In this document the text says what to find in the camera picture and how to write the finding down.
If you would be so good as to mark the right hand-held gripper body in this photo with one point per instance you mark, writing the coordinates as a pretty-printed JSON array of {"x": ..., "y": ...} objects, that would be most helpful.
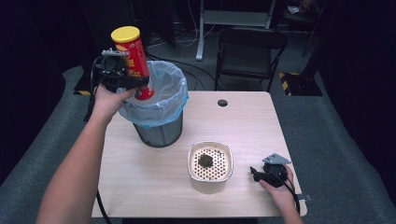
[{"x": 275, "y": 172}]

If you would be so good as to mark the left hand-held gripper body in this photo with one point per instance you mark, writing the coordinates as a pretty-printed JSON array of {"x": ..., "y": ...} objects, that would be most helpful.
[{"x": 113, "y": 67}]

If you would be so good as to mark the red chips can yellow lid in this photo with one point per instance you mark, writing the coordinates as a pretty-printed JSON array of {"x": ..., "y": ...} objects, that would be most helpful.
[{"x": 137, "y": 62}]

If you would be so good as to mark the translucent plastic bin liner bag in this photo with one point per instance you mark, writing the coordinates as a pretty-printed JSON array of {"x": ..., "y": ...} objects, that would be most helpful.
[{"x": 168, "y": 93}]

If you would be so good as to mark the dark mesh trash bin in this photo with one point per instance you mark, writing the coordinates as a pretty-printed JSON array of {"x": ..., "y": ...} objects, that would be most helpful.
[{"x": 162, "y": 135}]

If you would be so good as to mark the person's right hand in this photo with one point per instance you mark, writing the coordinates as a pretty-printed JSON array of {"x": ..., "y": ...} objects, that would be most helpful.
[{"x": 286, "y": 194}]

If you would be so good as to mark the person's left hand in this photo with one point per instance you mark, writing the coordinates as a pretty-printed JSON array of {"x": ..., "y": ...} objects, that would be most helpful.
[{"x": 107, "y": 102}]

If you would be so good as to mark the small grey tag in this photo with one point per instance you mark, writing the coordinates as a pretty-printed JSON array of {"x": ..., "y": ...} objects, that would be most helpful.
[{"x": 306, "y": 197}]

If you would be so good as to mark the beige container with perforated strainer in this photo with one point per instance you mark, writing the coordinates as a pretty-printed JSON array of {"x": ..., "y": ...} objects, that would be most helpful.
[{"x": 211, "y": 186}]

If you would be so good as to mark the dark clump of wet residue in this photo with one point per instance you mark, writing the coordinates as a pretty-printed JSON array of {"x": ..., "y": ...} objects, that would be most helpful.
[{"x": 205, "y": 160}]

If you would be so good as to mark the black curtain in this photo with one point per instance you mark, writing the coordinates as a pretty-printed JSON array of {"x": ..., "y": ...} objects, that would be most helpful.
[
  {"x": 31, "y": 62},
  {"x": 361, "y": 77}
]

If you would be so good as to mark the black folding chair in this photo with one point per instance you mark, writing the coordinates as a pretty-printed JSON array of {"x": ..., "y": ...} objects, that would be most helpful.
[{"x": 249, "y": 62}]

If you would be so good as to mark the black base plate striped edge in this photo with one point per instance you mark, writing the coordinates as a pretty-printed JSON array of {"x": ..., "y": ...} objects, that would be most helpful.
[
  {"x": 305, "y": 85},
  {"x": 81, "y": 92}
]

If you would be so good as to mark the white metal stand frame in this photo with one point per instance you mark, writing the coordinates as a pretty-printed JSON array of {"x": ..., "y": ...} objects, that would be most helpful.
[{"x": 233, "y": 18}]

